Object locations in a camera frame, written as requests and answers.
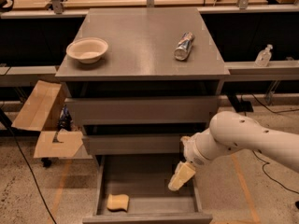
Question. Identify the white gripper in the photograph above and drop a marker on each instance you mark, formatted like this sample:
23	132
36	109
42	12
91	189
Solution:
192	152

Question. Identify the grey metal rail shelf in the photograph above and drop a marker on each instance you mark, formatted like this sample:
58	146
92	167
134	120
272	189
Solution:
25	76

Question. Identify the blue snack bag in box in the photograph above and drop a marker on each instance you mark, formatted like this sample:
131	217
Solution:
64	121

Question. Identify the blue silver drink can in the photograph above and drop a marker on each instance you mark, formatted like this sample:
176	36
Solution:
184	46

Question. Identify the grey drawer cabinet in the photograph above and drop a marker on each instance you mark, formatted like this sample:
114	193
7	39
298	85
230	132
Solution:
140	62

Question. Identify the grey middle drawer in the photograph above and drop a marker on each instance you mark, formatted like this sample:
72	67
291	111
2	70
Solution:
124	144

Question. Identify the clear sanitizer bottle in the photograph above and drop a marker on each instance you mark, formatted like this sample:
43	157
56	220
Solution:
264	56

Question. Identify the yellow sponge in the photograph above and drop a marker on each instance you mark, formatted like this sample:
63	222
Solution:
118	202

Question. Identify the black headphones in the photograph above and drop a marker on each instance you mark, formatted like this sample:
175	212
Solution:
6	5

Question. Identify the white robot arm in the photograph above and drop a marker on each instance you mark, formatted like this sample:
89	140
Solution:
229	132

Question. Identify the white paper bowl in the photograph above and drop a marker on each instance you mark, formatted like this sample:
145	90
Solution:
87	50

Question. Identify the open cardboard box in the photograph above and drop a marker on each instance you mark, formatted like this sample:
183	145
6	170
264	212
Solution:
40	113

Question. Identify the grey open bottom drawer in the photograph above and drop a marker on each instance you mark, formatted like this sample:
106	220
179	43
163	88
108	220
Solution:
144	178

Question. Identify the grey top drawer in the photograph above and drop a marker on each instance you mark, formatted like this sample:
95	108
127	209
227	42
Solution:
144	110

